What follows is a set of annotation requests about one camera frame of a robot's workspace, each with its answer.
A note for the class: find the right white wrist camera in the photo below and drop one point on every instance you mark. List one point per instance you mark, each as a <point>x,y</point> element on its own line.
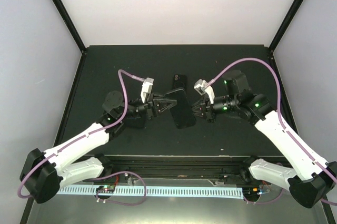
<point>203,88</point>

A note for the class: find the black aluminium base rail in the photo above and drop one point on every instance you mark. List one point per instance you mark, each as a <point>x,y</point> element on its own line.
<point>228,169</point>

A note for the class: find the black smartphone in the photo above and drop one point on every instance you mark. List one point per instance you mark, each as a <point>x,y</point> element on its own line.
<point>182,112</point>

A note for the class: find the right small circuit board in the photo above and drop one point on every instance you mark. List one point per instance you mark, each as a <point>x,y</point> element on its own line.
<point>258,191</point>

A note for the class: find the small green circuit board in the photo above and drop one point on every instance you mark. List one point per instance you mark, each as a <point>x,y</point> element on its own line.
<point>105,189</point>

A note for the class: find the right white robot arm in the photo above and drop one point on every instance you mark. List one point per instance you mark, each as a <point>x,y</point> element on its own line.
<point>310,176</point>

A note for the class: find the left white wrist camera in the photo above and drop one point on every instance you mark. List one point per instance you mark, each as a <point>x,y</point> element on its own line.
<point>146,88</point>

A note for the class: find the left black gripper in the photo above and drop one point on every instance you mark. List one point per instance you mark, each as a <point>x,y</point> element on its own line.
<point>151,105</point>

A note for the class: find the white slotted cable duct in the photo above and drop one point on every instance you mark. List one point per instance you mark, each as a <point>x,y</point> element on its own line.
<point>157,191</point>

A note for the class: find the left black frame post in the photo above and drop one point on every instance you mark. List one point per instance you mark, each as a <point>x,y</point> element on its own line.
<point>69,24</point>

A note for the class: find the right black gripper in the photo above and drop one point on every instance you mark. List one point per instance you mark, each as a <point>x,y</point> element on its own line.
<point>209,115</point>

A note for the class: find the black frame post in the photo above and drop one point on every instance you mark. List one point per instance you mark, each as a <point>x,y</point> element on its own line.
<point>69,24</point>
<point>291,13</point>

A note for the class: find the black phone case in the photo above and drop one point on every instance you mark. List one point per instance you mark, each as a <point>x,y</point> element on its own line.
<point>179,81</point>

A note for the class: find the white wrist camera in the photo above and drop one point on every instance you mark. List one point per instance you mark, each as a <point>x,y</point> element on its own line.
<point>203,88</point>
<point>146,88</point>

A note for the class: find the right black frame post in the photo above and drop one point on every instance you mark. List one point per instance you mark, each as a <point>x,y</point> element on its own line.
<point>291,13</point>

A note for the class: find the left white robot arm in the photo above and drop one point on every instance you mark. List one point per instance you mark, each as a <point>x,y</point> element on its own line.
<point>46,172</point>

